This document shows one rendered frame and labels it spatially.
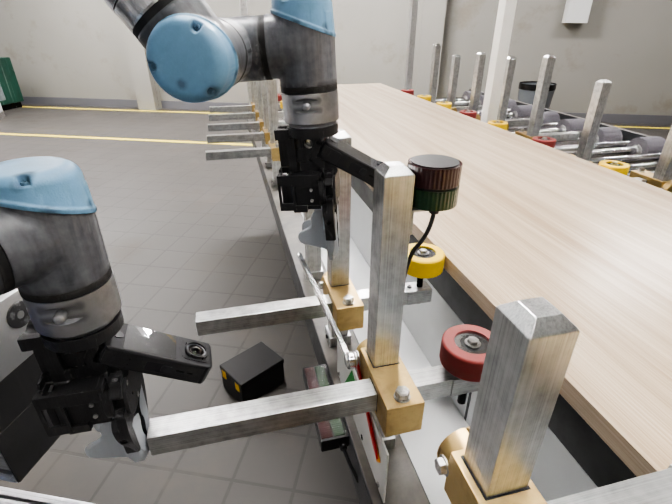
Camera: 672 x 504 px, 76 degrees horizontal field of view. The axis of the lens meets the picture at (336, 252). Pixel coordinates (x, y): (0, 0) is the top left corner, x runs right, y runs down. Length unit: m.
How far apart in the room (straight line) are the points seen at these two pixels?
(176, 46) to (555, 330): 0.37
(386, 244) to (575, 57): 6.80
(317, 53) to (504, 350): 0.41
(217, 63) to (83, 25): 8.22
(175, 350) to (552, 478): 0.52
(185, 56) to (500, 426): 0.39
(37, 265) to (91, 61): 8.29
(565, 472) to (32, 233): 0.65
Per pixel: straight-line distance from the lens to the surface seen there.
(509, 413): 0.32
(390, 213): 0.48
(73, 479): 1.75
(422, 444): 0.85
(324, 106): 0.58
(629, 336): 0.72
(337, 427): 0.75
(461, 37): 6.92
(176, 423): 0.58
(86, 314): 0.45
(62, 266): 0.42
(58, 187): 0.40
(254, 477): 1.57
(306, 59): 0.57
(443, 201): 0.49
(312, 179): 0.60
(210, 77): 0.44
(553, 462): 0.70
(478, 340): 0.61
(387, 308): 0.55
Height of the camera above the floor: 1.28
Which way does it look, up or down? 28 degrees down
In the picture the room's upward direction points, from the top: straight up
